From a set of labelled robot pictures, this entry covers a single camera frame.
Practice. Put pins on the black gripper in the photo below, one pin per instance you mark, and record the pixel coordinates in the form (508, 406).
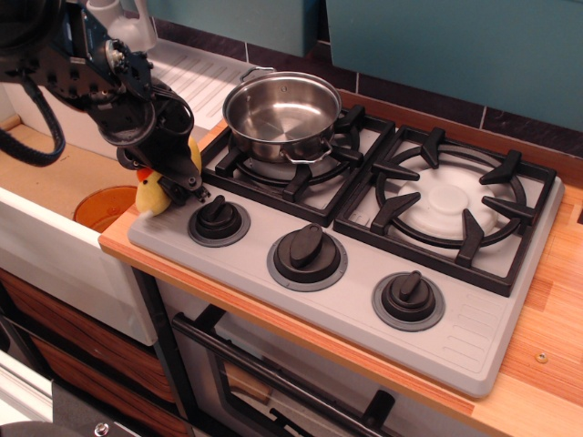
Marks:
(155, 135)

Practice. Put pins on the yellow stuffed duck toy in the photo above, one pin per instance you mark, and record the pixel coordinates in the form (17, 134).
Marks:
(150, 198)

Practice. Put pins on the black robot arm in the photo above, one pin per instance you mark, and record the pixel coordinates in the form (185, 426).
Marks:
(60, 47)

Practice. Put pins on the stainless steel pan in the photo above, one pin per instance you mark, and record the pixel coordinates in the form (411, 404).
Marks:
(282, 117)

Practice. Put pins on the left black stove knob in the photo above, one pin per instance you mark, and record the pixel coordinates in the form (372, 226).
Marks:
(219, 223)

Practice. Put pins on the black stove knob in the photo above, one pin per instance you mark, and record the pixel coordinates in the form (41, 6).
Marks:
(307, 259)
(408, 301)
(219, 223)

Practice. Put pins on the orange plastic sink drain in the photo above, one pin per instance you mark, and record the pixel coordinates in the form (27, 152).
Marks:
(102, 208)

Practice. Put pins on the white left burner cap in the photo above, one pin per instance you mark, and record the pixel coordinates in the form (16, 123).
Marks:
(287, 171)

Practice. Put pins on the white burner cap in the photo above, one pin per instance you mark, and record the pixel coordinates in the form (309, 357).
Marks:
(445, 193)
(287, 171)

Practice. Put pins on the left black burner grate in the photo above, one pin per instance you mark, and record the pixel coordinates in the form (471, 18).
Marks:
(357, 136)

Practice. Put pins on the black burner grate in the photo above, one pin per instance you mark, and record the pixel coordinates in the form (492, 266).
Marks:
(357, 136)
(495, 262)

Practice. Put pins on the white toy sink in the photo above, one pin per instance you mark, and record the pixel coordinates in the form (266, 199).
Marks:
(40, 241)

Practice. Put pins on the middle black stove knob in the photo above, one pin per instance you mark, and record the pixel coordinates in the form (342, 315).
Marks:
(307, 259)

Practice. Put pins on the grey toy faucet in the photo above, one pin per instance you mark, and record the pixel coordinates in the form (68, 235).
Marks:
(137, 33)

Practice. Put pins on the upper wooden drawer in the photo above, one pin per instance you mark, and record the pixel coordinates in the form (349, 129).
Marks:
(91, 336)

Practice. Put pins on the wooden drawer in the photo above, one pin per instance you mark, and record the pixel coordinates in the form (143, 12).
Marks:
(134, 386)
(91, 336)

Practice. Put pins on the lower wooden drawer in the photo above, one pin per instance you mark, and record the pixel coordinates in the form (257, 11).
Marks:
(134, 386)

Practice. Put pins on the grey toy stove top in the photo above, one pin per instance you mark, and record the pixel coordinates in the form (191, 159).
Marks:
(464, 350)

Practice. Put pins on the right black stove knob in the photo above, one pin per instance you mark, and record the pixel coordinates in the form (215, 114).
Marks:
(408, 301)

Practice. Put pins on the white right burner cap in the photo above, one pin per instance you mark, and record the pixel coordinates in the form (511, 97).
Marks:
(445, 193)

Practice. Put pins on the right black burner grate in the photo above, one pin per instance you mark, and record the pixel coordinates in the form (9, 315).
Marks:
(495, 262)

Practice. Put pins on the black oven door handle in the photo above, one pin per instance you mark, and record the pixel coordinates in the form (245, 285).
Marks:
(202, 331)

